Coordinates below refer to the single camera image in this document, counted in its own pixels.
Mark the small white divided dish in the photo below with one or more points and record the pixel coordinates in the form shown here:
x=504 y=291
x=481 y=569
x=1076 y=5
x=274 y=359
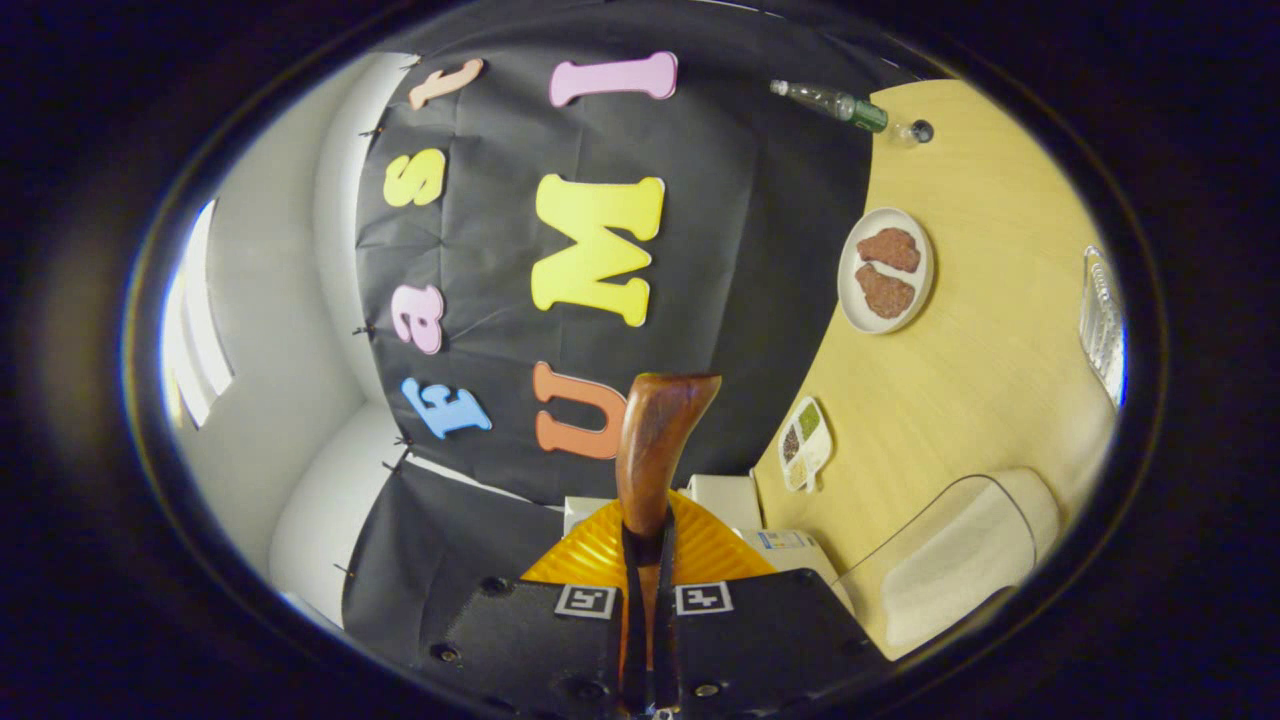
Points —
x=805 y=445

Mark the white round plate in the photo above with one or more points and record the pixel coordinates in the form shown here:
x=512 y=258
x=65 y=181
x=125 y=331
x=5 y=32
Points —
x=850 y=300

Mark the clear plastic water bottle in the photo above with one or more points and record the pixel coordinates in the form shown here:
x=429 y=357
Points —
x=840 y=103

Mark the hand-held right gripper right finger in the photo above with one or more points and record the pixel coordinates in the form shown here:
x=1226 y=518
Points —
x=770 y=640

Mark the dark round table grommet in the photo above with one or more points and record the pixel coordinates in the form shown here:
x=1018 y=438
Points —
x=921 y=130

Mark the clear chopstick holder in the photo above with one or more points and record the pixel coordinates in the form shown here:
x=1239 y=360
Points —
x=1100 y=325

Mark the clear container of white rice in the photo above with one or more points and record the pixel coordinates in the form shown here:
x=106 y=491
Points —
x=960 y=560

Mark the long ceiling light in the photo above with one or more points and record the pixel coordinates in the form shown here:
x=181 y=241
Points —
x=195 y=320

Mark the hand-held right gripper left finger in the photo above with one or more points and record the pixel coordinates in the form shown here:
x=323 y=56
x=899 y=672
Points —
x=540 y=640

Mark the white rice cooker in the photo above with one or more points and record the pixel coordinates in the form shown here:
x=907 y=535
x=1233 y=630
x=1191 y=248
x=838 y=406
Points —
x=790 y=560

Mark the black backdrop cloth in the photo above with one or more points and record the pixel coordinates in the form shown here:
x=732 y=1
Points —
x=720 y=300

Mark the brown wooden spoon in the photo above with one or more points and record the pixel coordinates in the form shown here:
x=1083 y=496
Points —
x=655 y=440

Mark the brown meat piece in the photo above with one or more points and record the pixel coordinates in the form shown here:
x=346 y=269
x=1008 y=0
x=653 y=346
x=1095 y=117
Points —
x=885 y=292
x=888 y=248

